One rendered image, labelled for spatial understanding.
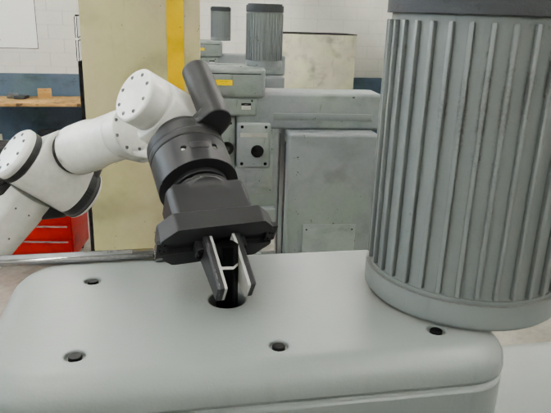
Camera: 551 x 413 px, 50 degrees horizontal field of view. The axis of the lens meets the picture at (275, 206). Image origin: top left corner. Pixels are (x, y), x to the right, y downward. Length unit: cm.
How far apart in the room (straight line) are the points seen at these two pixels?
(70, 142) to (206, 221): 31
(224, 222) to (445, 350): 24
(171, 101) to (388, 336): 35
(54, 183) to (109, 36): 142
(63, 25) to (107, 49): 738
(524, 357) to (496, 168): 36
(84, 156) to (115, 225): 158
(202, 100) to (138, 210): 172
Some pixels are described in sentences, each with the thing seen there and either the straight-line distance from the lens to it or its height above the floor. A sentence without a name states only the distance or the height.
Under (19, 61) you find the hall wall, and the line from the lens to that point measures 978.
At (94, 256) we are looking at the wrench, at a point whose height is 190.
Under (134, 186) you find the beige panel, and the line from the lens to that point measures 235.
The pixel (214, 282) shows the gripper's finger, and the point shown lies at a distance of 57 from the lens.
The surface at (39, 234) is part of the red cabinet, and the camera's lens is 545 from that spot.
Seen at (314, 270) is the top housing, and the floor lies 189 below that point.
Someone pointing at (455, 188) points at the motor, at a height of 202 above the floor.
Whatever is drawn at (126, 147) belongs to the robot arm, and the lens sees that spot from 78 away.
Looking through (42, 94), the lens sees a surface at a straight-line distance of 941.
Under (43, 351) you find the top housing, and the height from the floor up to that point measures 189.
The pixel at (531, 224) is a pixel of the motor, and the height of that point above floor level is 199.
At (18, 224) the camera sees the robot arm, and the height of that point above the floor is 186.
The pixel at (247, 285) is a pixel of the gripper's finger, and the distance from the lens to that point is 57.
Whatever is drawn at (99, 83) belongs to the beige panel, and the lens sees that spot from 228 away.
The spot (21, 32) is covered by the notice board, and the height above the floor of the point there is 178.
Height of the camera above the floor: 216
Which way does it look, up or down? 18 degrees down
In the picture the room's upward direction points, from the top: 2 degrees clockwise
